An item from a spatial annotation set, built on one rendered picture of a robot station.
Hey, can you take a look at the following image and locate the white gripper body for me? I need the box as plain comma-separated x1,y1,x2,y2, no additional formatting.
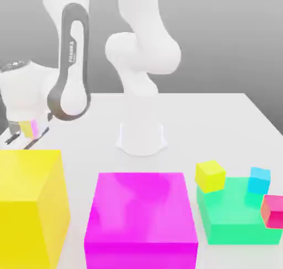
0,126,51,151

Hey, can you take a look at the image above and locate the small yellow cube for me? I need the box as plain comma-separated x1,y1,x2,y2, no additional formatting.
195,159,227,194

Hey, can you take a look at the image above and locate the small cyan cube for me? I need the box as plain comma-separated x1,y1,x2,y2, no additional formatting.
247,167,271,196

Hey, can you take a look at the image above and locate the small red cube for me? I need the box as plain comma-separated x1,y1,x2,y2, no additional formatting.
260,194,283,230

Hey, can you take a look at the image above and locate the large yellow box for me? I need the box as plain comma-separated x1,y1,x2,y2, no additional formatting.
0,149,71,269

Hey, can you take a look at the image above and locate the large magenta box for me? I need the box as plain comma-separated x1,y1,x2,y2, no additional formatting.
83,172,199,269

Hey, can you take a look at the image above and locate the large green box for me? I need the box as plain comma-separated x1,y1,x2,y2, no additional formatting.
196,177,283,246

